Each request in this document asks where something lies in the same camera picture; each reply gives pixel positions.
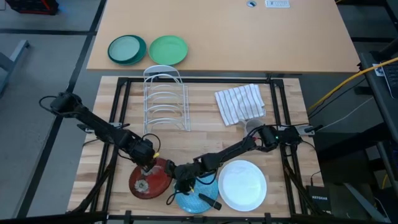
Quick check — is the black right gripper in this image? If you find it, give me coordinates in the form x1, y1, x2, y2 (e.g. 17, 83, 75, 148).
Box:
165, 159, 201, 191

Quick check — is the white power strip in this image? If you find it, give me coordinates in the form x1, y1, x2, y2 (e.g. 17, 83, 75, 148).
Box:
264, 0, 290, 9

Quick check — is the pale green plate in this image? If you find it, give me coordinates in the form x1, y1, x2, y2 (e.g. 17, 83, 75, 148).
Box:
109, 36, 141, 62

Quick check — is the black side desk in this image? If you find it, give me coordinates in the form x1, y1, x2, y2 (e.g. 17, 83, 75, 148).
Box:
359, 52, 398, 144

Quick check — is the yellow cable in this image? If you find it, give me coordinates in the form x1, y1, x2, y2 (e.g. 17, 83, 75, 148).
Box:
307, 57, 398, 113

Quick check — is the blue patterned plate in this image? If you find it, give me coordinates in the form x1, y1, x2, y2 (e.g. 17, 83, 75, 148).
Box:
174, 173, 220, 215

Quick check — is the white ceramic plate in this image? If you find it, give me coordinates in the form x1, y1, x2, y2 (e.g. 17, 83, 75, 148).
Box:
217, 159, 268, 213

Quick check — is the grey patterned mug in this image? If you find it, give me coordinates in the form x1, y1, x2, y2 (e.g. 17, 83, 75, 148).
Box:
241, 118, 265, 135

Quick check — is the beige wooden desk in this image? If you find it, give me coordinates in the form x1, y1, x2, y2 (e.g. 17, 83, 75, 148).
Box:
86, 0, 361, 75

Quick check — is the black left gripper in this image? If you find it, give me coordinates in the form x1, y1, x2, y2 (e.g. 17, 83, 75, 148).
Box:
132, 138, 159, 175

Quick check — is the black metal frame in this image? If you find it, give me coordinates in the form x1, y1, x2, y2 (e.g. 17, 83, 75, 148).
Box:
67, 77, 331, 224

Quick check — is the black keyboard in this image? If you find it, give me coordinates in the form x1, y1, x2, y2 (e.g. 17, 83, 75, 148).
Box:
381, 62, 398, 100

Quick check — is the white striped dish towel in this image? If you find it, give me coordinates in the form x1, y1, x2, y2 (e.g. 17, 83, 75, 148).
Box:
214, 83, 267, 126

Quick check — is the black Netgear network switch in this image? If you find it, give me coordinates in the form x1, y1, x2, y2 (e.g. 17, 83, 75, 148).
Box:
306, 185, 332, 214

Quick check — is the dark green plate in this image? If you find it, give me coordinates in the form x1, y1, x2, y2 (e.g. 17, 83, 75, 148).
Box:
107, 34, 147, 66

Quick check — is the white cable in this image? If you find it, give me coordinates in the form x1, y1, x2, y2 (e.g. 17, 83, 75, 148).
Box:
317, 96, 374, 132

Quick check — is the white sticker label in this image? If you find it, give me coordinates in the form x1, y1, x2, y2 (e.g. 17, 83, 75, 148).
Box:
371, 63, 387, 77

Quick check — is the red floral plate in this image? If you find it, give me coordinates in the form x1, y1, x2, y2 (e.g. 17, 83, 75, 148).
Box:
128, 157, 174, 200

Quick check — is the white wire dish rack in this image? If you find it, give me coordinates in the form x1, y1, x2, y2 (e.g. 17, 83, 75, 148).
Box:
142, 64, 192, 135

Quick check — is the bright green plate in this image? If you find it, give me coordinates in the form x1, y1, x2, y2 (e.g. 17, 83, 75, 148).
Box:
148, 35, 189, 66

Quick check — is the black marker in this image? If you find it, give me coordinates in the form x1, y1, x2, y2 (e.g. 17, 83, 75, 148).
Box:
198, 192, 223, 211

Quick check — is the grey metal bench leg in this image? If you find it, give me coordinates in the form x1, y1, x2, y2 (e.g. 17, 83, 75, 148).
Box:
0, 39, 30, 96

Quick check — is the black and red crate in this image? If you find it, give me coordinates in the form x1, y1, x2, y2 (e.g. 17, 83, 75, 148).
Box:
4, 0, 60, 16

